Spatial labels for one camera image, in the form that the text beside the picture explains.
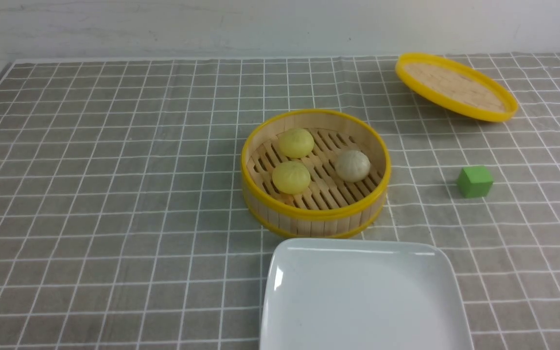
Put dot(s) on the yellow steamed bun front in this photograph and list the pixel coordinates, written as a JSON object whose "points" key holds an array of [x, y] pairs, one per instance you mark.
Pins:
{"points": [[291, 177]]}

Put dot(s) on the yellow steamed bun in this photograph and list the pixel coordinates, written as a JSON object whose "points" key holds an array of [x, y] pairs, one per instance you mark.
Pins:
{"points": [[291, 177], [296, 143]]}

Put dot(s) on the white steamed bun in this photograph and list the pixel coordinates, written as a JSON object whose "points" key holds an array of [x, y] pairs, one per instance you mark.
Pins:
{"points": [[352, 165]]}

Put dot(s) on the white square plate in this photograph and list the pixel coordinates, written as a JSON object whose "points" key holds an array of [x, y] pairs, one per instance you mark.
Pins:
{"points": [[338, 294]]}

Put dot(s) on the bamboo steamer basket yellow rim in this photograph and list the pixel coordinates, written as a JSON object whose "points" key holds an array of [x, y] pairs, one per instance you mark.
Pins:
{"points": [[330, 207]]}

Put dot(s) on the grey checkered tablecloth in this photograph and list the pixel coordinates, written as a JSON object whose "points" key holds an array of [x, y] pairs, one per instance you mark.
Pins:
{"points": [[122, 220]]}

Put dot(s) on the bamboo steamer lid yellow rim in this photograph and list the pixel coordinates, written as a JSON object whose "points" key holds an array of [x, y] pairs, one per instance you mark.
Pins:
{"points": [[456, 87]]}

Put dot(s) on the green cube block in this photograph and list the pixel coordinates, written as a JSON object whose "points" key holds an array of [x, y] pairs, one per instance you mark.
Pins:
{"points": [[474, 181]]}

